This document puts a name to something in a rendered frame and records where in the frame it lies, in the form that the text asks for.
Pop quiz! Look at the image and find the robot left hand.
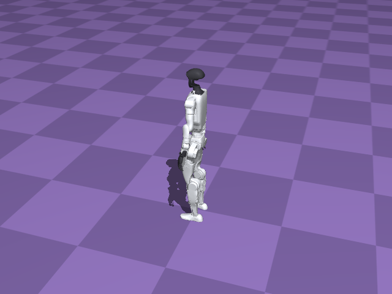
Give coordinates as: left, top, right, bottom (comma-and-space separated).
178, 151, 187, 171

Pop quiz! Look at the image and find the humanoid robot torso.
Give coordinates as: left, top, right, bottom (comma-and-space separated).
186, 89, 207, 150

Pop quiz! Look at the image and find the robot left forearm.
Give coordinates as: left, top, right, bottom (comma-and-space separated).
180, 125, 192, 153

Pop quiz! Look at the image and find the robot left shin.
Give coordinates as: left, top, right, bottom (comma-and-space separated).
186, 182, 200, 217

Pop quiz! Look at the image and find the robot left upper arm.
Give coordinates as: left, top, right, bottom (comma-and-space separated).
184, 97, 196, 132

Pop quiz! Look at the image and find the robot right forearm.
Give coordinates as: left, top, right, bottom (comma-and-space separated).
201, 122, 206, 134

